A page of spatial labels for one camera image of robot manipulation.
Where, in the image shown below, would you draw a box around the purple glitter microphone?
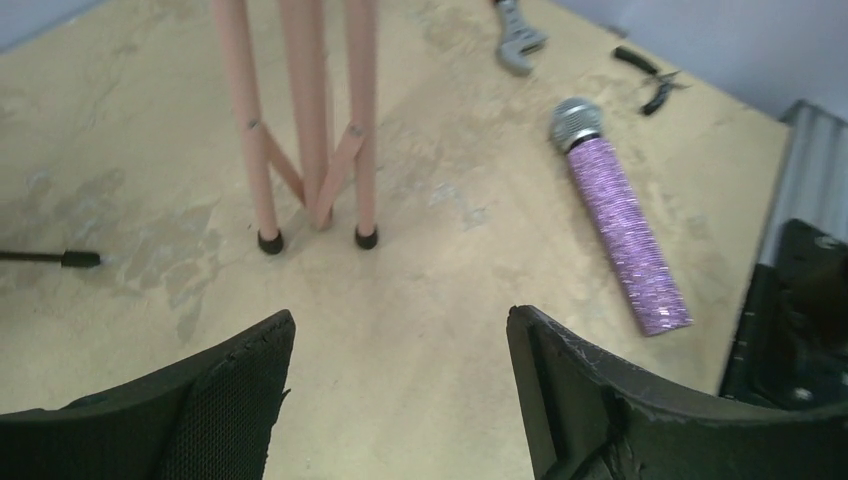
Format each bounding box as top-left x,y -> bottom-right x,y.
550,97 -> 693,336

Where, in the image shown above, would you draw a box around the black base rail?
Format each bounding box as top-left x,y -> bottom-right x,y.
719,219 -> 847,410

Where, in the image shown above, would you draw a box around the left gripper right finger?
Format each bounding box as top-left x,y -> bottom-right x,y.
506,305 -> 847,479

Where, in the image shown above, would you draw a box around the pink music stand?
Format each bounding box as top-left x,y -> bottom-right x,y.
211,0 -> 379,255

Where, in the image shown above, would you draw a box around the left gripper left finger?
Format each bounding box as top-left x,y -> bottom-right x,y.
1,310 -> 296,479

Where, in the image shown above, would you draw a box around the red handled tool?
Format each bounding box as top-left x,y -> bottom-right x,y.
493,0 -> 549,77

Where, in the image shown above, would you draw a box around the black handled pliers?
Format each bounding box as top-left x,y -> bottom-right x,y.
612,46 -> 689,117

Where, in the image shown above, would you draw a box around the aluminium frame profile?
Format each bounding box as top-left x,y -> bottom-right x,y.
757,100 -> 847,265

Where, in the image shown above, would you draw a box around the black microphone shock mount stand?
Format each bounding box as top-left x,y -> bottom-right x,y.
1,250 -> 102,269

